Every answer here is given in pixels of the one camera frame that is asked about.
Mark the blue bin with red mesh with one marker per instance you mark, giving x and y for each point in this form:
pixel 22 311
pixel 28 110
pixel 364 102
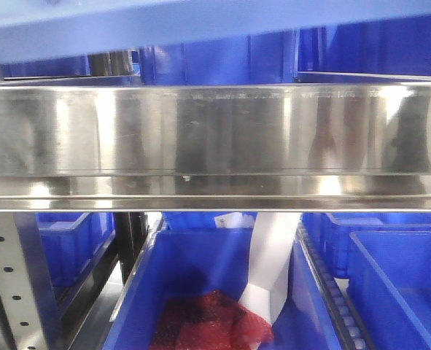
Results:
pixel 185 263

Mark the stainless steel shelf beam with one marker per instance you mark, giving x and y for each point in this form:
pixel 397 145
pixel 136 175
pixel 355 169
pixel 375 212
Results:
pixel 106 145

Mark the blue bin lower left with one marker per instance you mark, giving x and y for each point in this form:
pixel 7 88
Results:
pixel 70 241

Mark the perforated grey shelf upright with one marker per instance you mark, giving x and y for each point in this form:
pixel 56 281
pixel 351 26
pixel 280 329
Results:
pixel 26 291

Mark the blue plastic tray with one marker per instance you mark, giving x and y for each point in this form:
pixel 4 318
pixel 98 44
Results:
pixel 40 30

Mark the white paper sheet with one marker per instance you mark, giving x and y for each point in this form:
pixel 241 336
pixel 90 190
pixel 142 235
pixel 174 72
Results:
pixel 266 289

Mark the blue bin lower right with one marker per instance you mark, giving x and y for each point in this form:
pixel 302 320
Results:
pixel 386 258

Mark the red mesh bag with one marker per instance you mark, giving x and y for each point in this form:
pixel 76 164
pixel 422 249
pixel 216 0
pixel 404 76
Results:
pixel 210 321

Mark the blue bin upper shelf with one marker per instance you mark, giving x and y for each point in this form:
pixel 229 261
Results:
pixel 400 46

